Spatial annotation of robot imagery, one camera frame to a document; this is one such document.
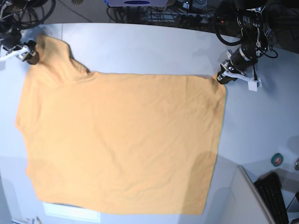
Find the green tape roll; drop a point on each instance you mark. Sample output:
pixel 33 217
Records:
pixel 277 159

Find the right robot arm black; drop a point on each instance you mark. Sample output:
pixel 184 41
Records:
pixel 15 17

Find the orange t-shirt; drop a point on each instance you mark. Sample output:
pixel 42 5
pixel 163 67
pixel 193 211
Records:
pixel 118 143

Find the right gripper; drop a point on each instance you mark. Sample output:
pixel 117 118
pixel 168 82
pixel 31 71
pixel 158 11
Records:
pixel 12 38

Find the blue box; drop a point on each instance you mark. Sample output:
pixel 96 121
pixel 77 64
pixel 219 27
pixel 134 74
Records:
pixel 149 3

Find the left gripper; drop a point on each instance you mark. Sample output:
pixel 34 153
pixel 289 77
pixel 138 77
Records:
pixel 242 58

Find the black keyboard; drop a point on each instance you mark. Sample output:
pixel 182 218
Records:
pixel 269 189

